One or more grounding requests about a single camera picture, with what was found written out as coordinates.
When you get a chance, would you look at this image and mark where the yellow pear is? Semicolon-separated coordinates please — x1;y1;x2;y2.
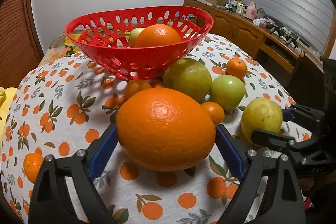
240;98;283;143

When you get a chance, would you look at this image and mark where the small mandarin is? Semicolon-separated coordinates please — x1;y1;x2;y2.
201;101;225;126
226;58;248;80
125;79;151;100

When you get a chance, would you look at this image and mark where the large yellow-green pear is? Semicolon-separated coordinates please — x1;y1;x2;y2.
162;58;212;102

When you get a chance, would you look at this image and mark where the large orange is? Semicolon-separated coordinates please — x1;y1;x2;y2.
116;88;216;172

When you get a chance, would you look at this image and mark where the red perforated plastic basket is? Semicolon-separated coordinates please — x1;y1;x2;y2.
65;6;214;80

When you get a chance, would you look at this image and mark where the mandarin at left edge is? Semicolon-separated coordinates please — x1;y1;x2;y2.
23;153;44;184

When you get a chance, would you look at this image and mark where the wooden sideboard cabinet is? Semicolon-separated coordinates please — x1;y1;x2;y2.
183;0;323;86

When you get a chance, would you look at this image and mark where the green apple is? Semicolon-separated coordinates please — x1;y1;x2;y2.
210;75;245;111

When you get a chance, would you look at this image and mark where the orange-print white tablecloth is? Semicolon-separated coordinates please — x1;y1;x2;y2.
1;34;294;223

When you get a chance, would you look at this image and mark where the pink bag on cabinet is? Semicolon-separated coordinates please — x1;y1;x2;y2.
245;2;257;20

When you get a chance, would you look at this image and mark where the yellow plush toy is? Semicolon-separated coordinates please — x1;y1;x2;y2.
0;86;19;140

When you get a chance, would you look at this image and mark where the small mandarin under basket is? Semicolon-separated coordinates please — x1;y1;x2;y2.
125;79;151;100

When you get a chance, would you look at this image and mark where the orange in basket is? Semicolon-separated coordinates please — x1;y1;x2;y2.
135;24;182;48

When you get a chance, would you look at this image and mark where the floral bed blanket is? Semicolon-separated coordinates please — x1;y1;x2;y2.
38;34;80;66

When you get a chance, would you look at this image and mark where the brown louvered wardrobe door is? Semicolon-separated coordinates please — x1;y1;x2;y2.
0;0;44;88

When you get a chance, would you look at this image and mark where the small green fruit in basket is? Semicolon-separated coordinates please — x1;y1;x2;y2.
128;27;144;47

